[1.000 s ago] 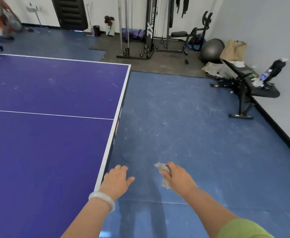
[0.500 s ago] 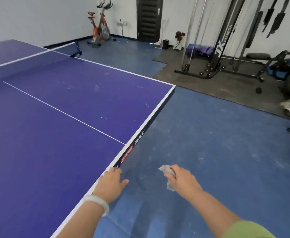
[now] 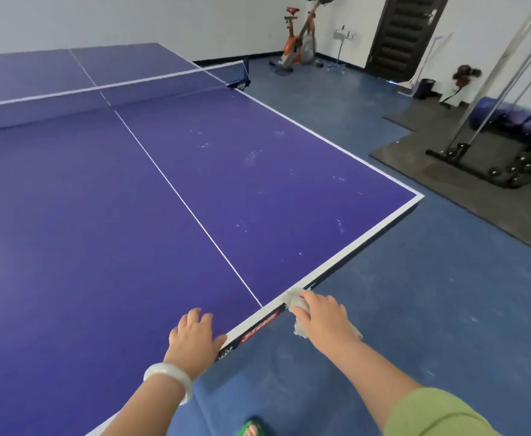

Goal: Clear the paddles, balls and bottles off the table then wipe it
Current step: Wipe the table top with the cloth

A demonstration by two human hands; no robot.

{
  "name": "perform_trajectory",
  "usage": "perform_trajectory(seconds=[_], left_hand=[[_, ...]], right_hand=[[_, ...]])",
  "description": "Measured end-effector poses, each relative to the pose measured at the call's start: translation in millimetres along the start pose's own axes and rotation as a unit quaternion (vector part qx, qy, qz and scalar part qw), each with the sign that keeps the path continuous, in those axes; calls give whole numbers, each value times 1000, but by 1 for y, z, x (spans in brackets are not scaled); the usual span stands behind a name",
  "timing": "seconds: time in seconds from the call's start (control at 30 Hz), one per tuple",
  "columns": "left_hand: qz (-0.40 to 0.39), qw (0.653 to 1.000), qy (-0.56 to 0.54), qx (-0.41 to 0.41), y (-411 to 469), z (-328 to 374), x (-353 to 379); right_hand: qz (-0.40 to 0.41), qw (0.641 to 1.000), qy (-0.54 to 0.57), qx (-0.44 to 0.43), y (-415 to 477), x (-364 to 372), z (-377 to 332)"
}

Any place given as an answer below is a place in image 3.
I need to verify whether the person's right hand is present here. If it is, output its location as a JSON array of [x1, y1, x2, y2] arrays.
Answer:
[[290, 290, 362, 355]]

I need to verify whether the person's left hand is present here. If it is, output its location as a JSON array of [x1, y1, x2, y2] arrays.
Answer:
[[163, 307, 228, 382]]

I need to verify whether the grey cleaning cloth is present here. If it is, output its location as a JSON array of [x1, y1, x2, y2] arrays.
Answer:
[[283, 288, 364, 342]]

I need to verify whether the person's left forearm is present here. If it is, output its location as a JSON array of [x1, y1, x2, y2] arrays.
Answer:
[[101, 376, 189, 436]]

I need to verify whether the person's right forearm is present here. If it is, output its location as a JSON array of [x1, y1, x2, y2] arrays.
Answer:
[[328, 335, 423, 428]]

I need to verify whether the blue table tennis table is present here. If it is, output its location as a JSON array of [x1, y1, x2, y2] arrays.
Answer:
[[0, 42, 425, 436]]

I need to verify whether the dark table tennis net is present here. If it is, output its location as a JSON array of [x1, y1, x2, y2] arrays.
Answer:
[[0, 58, 250, 134]]

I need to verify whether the green right slipper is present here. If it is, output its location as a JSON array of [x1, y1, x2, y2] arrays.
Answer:
[[237, 416, 267, 436]]

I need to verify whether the green right sleeve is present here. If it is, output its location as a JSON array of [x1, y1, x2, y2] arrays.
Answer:
[[383, 387, 502, 436]]

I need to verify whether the dark floor mat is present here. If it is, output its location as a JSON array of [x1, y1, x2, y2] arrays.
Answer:
[[368, 97, 531, 262]]

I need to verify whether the white broom and dustpan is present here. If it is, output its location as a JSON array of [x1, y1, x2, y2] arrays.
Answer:
[[397, 32, 455, 97]]

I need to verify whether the black trash bin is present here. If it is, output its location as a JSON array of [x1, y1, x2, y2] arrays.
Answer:
[[412, 78, 437, 101]]

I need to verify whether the blue rolled exercise mat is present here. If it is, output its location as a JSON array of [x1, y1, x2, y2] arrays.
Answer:
[[467, 96, 520, 132]]

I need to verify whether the orange exercise bike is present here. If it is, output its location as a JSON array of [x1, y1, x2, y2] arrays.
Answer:
[[270, 0, 339, 77]]

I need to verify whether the grey metal stand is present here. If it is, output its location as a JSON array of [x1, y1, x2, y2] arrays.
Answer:
[[328, 25, 357, 74]]

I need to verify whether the dark slatted door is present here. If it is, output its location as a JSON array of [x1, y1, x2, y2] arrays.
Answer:
[[364, 0, 451, 82]]

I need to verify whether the white jade bracelet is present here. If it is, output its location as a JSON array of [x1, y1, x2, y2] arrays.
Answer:
[[143, 362, 195, 406]]

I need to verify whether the black cable gym machine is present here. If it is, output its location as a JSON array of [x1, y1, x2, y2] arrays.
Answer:
[[425, 0, 531, 189]]

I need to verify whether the black net post clamp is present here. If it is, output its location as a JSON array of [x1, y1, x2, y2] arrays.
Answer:
[[228, 58, 251, 91]]

